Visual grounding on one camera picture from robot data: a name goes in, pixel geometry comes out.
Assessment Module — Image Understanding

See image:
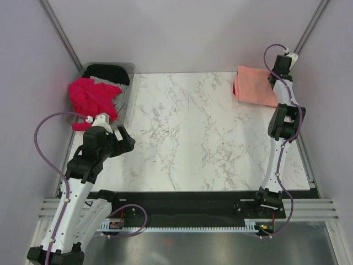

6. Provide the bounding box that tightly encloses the white slotted cable duct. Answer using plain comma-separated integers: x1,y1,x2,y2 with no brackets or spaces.
97,219,274,234

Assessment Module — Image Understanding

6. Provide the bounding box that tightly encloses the folded red t shirt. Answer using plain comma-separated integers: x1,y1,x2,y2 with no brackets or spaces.
233,81,237,98

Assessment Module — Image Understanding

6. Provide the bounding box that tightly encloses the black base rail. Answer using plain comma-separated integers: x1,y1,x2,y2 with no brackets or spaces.
89,190,286,227

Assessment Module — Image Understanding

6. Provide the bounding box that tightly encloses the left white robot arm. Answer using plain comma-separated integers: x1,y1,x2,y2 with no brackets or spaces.
27,124,135,264

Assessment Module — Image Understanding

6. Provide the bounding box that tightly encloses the right aluminium frame post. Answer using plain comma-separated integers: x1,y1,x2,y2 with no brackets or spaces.
294,0,331,55

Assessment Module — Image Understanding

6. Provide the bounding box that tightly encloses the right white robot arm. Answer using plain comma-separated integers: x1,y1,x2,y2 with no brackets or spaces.
252,52,306,218

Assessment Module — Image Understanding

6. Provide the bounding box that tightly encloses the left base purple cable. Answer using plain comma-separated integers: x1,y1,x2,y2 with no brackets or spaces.
100,203,148,239

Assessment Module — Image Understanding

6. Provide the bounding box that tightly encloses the salmon pink t shirt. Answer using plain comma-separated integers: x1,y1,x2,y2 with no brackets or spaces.
234,66,278,107

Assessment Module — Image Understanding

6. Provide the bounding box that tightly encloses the black t shirt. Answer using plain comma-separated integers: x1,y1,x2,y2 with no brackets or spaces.
82,64,130,85

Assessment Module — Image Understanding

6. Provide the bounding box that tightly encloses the left aluminium frame post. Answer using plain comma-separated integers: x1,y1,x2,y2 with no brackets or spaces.
38,0,84,77

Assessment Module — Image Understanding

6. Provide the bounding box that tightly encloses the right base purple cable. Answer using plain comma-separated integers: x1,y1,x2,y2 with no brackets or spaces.
255,190,293,240

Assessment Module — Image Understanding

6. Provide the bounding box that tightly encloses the magenta t shirt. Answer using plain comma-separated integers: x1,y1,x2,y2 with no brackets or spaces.
68,78,122,121

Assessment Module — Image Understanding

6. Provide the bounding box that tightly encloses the grey plastic bin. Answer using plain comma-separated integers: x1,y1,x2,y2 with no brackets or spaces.
63,62,136,129

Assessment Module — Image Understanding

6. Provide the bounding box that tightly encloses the grey t shirt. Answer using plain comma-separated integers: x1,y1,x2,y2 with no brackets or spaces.
90,76,129,115

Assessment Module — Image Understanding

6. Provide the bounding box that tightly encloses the aluminium frame post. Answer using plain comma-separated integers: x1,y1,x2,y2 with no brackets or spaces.
38,0,84,77
294,0,331,55

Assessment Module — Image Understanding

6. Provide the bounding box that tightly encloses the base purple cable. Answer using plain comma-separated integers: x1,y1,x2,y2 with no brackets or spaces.
255,190,293,240
100,203,148,239

